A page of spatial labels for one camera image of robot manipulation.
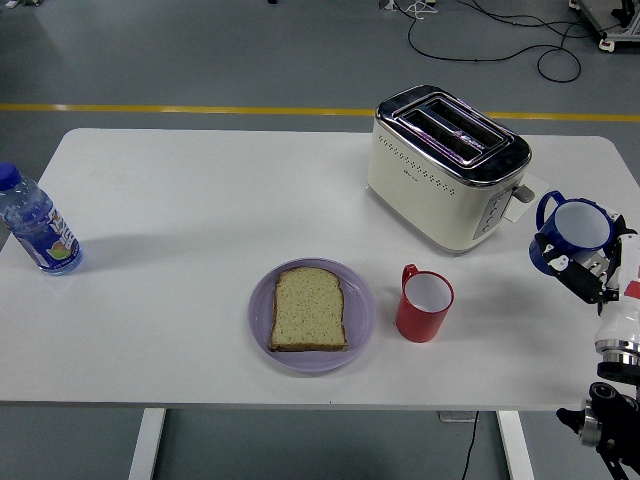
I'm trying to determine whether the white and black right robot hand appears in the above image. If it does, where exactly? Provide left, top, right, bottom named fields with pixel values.
left=537, top=214, right=640, bottom=347

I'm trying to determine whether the blue cup with handle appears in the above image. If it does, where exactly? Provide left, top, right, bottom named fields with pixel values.
left=528, top=189, right=616, bottom=276

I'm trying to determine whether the slice of bread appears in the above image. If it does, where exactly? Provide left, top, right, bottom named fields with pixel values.
left=268, top=266, right=349, bottom=353

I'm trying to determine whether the white table leg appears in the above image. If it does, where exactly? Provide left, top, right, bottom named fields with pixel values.
left=128, top=408, right=167, bottom=480
left=496, top=410, right=535, bottom=480

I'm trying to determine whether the cream and chrome toaster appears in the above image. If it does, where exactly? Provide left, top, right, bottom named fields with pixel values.
left=365, top=84, right=536, bottom=256

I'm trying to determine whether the purple round plate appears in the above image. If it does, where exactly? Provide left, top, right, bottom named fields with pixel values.
left=247, top=257, right=377, bottom=377

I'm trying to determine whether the clear water bottle blue cap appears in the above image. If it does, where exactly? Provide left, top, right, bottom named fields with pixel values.
left=0, top=162, right=84, bottom=276

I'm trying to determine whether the black cable under table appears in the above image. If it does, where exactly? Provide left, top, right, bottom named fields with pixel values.
left=459, top=410, right=481, bottom=480

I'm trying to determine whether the red cup with handle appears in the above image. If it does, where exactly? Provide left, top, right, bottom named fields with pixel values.
left=394, top=263, right=455, bottom=344

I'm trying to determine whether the black floor cable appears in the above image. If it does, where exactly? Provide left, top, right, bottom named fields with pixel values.
left=407, top=0, right=621, bottom=83

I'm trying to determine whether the wheeled equipment frame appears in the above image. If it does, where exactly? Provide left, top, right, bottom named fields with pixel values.
left=567, top=0, right=640, bottom=52

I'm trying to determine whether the white floor cable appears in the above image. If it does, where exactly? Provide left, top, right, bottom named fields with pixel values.
left=403, top=0, right=437, bottom=20

